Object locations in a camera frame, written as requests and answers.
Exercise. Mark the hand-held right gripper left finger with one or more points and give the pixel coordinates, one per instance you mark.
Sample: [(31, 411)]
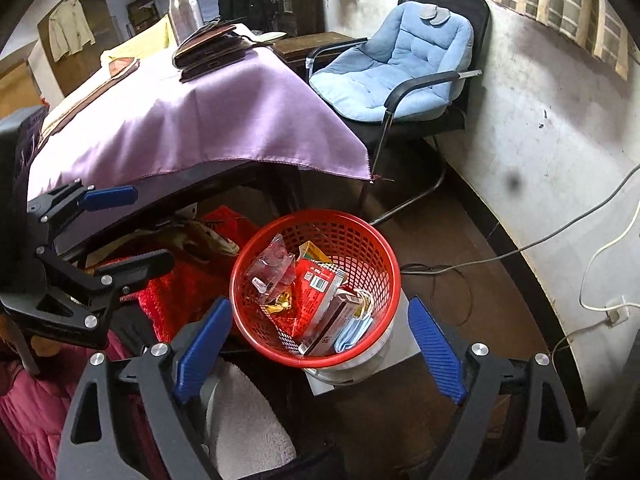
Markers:
[(205, 345)]

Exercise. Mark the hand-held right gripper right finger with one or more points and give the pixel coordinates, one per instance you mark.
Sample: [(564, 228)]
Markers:
[(435, 350)]

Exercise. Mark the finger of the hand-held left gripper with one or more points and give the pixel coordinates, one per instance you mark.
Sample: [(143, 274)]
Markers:
[(110, 196), (145, 262)]

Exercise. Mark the blue face mask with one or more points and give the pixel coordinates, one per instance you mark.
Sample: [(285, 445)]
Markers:
[(352, 335)]

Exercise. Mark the gold foil wrapper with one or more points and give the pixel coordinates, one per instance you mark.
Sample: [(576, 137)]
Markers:
[(280, 302)]

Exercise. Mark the clear red-print wrapper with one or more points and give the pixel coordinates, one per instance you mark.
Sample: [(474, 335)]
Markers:
[(272, 270)]

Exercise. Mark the red checked snack packet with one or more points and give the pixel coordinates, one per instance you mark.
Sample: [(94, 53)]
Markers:
[(305, 300)]

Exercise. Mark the red plastic basket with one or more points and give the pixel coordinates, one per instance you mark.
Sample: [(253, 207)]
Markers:
[(370, 245)]

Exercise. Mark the orange medicine box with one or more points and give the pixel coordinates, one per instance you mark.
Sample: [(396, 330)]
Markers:
[(312, 250)]

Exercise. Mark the grey metal stool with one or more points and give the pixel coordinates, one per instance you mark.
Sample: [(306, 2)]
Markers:
[(405, 340)]

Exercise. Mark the red fleece cloth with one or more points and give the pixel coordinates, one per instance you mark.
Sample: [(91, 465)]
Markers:
[(170, 300)]

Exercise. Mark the white plastic bucket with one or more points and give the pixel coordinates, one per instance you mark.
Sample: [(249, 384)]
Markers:
[(360, 367)]

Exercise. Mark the white fleece cloth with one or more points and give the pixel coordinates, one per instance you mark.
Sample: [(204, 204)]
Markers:
[(250, 425)]

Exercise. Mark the beige hanging jacket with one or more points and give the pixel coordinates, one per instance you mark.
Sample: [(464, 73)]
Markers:
[(70, 27)]

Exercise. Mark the yellow chair cover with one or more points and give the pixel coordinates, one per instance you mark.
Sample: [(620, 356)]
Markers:
[(145, 40)]

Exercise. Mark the dark wooden wardrobe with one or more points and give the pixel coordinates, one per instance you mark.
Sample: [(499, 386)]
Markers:
[(107, 25)]

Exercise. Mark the pink quilted clothing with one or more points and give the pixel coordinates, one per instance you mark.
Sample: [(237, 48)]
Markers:
[(30, 410)]

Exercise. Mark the metal bottle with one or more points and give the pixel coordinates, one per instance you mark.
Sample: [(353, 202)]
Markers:
[(184, 15)]

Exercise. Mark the black office chair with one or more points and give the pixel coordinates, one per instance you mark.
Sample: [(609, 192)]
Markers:
[(425, 127)]

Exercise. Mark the wooden side table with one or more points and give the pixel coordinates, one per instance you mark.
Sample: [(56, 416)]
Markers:
[(320, 42)]

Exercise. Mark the blue seat cushion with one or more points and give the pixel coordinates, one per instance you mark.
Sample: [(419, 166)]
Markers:
[(390, 75)]

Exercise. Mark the checked window curtain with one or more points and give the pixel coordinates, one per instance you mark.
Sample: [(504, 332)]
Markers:
[(565, 5)]

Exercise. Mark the white wall socket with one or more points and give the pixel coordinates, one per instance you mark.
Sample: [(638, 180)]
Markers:
[(617, 315)]

